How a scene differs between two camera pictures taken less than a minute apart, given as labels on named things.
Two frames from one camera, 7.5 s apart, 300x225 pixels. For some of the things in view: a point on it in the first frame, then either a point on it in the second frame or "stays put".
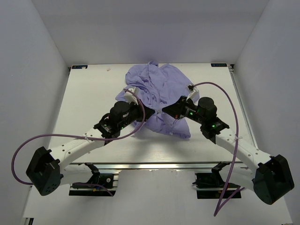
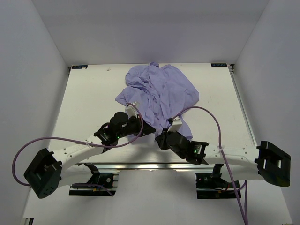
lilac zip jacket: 159,86 stays put
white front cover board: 149,197 stays put
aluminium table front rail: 154,165 stays put
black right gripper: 176,109 → 161,140
